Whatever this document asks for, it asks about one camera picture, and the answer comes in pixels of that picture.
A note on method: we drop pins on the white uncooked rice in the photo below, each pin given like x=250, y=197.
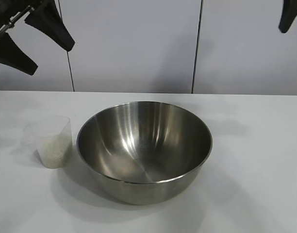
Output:
x=55, y=155

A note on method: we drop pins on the stainless steel mixing bowl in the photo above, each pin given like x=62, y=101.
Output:
x=143, y=155

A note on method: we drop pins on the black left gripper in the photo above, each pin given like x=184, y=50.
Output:
x=7, y=12

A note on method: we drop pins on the clear plastic measuring cup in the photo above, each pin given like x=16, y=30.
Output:
x=54, y=143

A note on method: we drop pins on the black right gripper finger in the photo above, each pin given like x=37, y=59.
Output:
x=288, y=14

